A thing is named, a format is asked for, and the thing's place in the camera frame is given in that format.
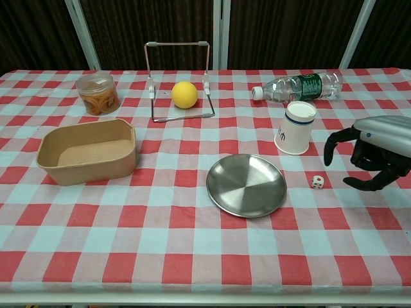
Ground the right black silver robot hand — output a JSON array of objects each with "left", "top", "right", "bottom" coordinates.
[{"left": 324, "top": 115, "right": 411, "bottom": 193}]

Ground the clear jar of rubber bands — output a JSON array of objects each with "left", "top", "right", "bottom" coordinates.
[{"left": 76, "top": 73, "right": 121, "bottom": 116}]

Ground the round steel plate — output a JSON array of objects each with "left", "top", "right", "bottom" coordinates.
[{"left": 205, "top": 153, "right": 288, "bottom": 219}]

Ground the clear water bottle green label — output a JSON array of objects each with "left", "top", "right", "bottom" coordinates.
[{"left": 251, "top": 71, "right": 344, "bottom": 104}]

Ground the brown paper food box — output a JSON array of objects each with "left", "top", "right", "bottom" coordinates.
[{"left": 35, "top": 117, "right": 137, "bottom": 186}]

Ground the yellow ball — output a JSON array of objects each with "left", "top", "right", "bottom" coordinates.
[{"left": 171, "top": 81, "right": 198, "bottom": 109}]

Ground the dark brown curtain panel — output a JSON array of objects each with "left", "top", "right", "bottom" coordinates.
[
  {"left": 227, "top": 0, "right": 365, "bottom": 70},
  {"left": 0, "top": 0, "right": 91, "bottom": 74},
  {"left": 80, "top": 0, "right": 214, "bottom": 71},
  {"left": 349, "top": 0, "right": 411, "bottom": 69}
]

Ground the white paper cup blue stripe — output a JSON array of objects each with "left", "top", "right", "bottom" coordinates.
[{"left": 274, "top": 101, "right": 317, "bottom": 156}]

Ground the white metal frame post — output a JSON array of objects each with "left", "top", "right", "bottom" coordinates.
[
  {"left": 212, "top": 0, "right": 231, "bottom": 70},
  {"left": 338, "top": 0, "right": 376, "bottom": 69},
  {"left": 64, "top": 0, "right": 103, "bottom": 71}
]

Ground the red white checkered tablecloth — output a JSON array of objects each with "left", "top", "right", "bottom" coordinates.
[{"left": 0, "top": 67, "right": 411, "bottom": 295}]

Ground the metal wire stand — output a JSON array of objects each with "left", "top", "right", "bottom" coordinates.
[{"left": 144, "top": 40, "right": 216, "bottom": 123}]

